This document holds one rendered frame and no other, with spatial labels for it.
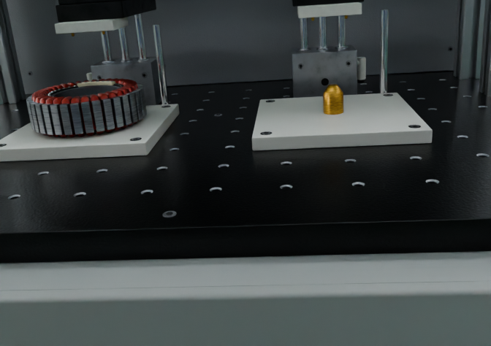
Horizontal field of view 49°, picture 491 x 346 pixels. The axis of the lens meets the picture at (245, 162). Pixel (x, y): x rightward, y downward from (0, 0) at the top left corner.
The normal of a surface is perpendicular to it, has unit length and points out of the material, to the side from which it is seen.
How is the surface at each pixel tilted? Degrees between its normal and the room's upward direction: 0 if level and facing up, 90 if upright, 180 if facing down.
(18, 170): 0
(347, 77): 90
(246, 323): 90
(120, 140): 0
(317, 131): 0
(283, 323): 90
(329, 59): 90
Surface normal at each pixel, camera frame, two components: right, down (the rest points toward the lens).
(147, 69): -0.07, 0.32
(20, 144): -0.07, -0.94
